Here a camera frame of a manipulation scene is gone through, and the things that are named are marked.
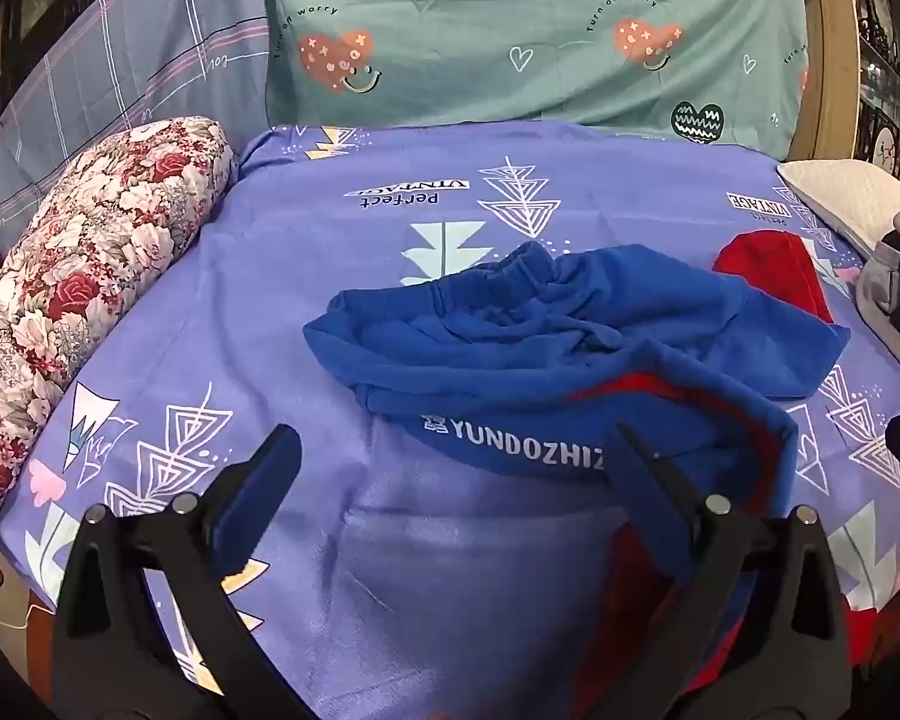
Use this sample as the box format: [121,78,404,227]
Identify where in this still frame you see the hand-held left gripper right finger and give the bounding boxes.
[607,424,852,720]

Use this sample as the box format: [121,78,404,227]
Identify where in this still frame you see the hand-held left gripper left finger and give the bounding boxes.
[51,424,302,720]

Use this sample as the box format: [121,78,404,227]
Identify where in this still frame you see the blue and red pants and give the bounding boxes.
[302,231,893,700]

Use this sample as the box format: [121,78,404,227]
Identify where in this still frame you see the grey garment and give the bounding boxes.
[855,195,900,380]

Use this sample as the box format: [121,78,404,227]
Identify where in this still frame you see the purple printed bed sheet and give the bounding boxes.
[0,124,900,720]

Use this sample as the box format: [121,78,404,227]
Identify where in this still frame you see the white quilted pillow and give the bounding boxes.
[778,159,900,256]

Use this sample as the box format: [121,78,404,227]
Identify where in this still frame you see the floral bolster pillow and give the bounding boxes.
[0,117,237,586]

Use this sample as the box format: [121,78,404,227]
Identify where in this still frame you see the wooden headboard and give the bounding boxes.
[787,0,863,166]

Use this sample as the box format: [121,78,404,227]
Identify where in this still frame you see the grey plaid pillow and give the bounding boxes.
[0,0,278,256]

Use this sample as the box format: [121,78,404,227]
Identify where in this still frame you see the green heart print duvet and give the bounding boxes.
[264,0,809,158]

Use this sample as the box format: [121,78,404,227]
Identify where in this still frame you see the black framed wall pictures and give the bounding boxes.
[0,0,98,166]

